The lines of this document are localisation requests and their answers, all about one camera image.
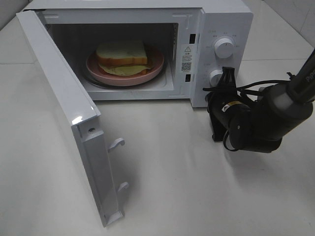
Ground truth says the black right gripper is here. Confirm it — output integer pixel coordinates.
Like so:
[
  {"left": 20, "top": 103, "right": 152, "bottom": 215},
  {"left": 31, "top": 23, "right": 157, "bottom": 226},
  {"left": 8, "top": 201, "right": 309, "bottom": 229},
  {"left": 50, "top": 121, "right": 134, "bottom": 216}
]
[{"left": 206, "top": 66, "right": 249, "bottom": 142}]

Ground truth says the white microwave oven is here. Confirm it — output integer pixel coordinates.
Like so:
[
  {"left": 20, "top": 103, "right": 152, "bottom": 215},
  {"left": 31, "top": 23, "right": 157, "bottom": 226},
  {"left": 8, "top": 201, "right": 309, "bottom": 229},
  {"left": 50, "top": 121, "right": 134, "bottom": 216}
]
[{"left": 21, "top": 0, "right": 253, "bottom": 107}]

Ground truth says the white warning label sticker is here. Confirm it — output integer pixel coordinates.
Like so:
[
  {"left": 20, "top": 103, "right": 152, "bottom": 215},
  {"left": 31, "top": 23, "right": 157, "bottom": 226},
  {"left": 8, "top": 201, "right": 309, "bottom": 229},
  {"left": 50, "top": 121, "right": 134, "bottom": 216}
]
[{"left": 180, "top": 44, "right": 195, "bottom": 73}]

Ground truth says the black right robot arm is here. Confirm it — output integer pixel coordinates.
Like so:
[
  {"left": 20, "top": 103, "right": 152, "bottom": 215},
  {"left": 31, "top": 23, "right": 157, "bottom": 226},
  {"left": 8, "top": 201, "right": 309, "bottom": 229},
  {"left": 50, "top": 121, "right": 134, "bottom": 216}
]
[{"left": 203, "top": 53, "right": 315, "bottom": 153}]

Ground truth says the white microwave door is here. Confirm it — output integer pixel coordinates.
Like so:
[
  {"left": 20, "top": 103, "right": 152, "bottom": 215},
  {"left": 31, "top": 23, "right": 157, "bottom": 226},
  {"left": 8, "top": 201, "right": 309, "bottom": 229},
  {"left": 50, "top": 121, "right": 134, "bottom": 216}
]
[{"left": 17, "top": 10, "right": 129, "bottom": 227}]

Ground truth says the white bread sandwich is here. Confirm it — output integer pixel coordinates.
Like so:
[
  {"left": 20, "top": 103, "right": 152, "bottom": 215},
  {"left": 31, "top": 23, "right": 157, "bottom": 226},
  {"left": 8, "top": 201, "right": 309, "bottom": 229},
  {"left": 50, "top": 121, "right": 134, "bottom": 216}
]
[{"left": 95, "top": 40, "right": 153, "bottom": 76}]

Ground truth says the white microwave knob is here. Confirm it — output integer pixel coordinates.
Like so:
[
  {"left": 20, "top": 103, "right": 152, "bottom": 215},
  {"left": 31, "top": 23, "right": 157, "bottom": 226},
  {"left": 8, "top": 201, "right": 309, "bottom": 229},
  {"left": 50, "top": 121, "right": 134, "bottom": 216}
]
[
  {"left": 214, "top": 37, "right": 234, "bottom": 59},
  {"left": 209, "top": 69, "right": 223, "bottom": 87}
]

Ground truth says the pink round plate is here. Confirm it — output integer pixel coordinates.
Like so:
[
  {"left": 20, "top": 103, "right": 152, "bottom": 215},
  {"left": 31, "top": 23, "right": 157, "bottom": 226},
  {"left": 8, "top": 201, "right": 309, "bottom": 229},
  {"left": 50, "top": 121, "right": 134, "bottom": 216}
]
[{"left": 85, "top": 45, "right": 164, "bottom": 87}]

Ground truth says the glass microwave turntable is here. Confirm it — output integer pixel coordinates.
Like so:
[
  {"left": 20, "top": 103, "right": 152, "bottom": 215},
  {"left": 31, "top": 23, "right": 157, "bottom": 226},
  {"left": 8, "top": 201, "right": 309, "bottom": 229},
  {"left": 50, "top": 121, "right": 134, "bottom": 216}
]
[{"left": 81, "top": 62, "right": 174, "bottom": 90}]

